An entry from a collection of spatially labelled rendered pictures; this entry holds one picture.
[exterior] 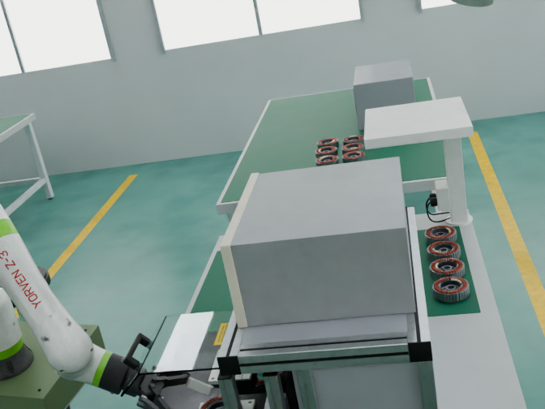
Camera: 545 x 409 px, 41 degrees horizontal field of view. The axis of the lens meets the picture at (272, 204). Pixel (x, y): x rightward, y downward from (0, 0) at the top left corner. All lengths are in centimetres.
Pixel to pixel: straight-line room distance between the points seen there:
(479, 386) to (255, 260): 73
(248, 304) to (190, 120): 512
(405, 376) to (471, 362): 53
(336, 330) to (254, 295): 19
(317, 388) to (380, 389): 13
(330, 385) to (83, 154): 570
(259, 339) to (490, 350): 76
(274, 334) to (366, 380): 22
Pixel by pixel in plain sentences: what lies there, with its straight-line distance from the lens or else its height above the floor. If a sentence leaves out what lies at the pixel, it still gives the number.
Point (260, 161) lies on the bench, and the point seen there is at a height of 75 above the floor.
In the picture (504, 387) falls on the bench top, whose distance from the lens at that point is 198.
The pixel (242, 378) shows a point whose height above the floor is 92.
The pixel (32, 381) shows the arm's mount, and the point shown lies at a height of 84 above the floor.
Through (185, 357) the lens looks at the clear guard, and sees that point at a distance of 168.
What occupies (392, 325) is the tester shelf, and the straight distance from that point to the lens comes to 156.
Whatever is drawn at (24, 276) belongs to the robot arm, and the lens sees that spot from 183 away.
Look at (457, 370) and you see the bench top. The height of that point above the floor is 75.
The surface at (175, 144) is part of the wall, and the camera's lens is 676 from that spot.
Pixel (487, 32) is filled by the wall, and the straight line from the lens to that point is 635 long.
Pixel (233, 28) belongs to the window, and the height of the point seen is 108.
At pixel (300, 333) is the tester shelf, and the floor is 111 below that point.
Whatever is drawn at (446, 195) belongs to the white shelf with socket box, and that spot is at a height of 88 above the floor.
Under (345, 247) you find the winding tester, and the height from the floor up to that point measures 128.
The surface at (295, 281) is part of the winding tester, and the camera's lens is 156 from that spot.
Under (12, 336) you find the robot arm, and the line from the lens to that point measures 224.
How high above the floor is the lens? 195
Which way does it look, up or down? 22 degrees down
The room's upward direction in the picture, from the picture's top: 11 degrees counter-clockwise
